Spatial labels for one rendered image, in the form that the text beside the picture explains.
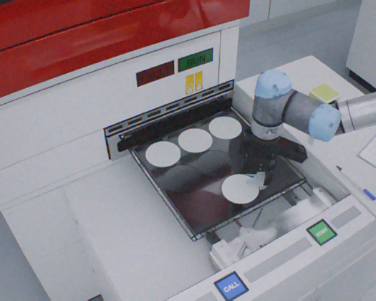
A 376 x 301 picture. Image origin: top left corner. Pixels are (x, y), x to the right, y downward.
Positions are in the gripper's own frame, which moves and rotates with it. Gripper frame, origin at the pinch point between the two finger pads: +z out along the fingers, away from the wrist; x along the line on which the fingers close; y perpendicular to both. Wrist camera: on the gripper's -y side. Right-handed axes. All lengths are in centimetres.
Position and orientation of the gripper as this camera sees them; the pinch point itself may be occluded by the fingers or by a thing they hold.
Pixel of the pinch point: (263, 185)
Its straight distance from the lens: 116.9
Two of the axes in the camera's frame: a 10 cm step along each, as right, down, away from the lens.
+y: -10.0, 0.0, 0.1
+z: 0.1, 7.0, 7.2
